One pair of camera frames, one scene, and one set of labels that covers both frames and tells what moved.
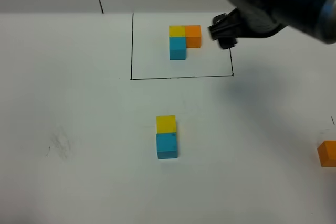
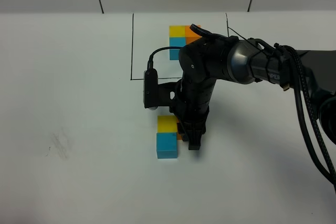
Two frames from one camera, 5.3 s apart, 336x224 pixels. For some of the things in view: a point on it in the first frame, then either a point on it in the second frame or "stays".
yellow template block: (177, 31) stays
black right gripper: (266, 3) to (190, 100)
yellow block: (166, 124) stays
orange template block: (192, 34) stays
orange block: (326, 151) to (178, 135)
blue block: (167, 145) stays
